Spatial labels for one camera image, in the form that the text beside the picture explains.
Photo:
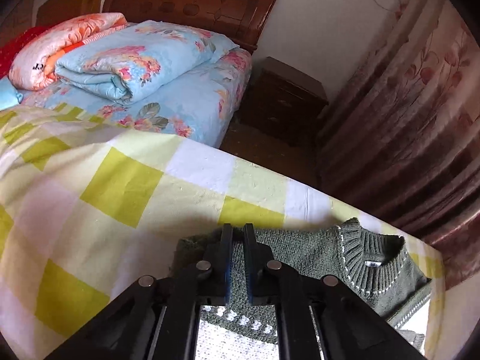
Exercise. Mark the yellow checkered bed sheet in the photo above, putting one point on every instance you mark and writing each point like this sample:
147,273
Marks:
88,207

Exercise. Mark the small wooden headboard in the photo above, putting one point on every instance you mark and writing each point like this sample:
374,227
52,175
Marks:
54,12

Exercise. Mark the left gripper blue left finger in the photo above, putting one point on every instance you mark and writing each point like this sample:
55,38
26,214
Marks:
225,261

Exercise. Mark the light blue folded cloth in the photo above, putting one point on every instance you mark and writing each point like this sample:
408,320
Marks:
9,95

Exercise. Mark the large wooden headboard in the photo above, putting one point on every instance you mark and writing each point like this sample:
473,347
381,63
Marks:
240,20

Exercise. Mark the blue floral folded quilt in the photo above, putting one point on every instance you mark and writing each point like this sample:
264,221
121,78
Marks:
153,76

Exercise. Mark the green knit sweater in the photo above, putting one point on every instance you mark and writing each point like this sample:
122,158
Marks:
337,293

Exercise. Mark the pink floral folded quilt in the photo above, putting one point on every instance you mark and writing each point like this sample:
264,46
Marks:
33,68

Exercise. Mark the red bedding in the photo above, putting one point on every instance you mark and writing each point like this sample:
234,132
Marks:
9,51

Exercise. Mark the dark wooden nightstand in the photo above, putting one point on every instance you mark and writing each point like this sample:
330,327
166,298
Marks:
283,102

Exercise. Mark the pink floral curtain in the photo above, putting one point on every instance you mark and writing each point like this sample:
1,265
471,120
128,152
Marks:
401,140

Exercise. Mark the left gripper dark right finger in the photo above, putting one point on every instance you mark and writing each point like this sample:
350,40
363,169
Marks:
250,261

